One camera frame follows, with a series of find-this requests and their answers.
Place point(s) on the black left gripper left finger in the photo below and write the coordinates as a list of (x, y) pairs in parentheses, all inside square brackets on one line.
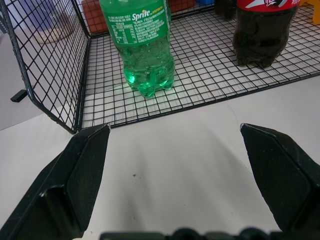
[(62, 190)]

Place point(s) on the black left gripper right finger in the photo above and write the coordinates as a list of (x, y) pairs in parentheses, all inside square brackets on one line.
[(282, 180)]

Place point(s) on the small black block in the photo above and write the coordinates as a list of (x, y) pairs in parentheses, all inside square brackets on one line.
[(18, 96)]

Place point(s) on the dark cola bottle red label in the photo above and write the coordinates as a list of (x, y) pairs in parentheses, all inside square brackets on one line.
[(262, 35)]

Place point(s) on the green Sprite bottle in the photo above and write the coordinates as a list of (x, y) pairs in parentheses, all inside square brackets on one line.
[(141, 47)]

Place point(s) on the round purple container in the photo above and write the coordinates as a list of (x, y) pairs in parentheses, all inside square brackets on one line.
[(50, 21)]

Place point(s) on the red-brown box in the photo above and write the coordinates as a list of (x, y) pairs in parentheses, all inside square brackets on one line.
[(96, 17)]

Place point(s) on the blue box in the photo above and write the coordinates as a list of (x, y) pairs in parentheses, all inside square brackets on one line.
[(205, 2)]

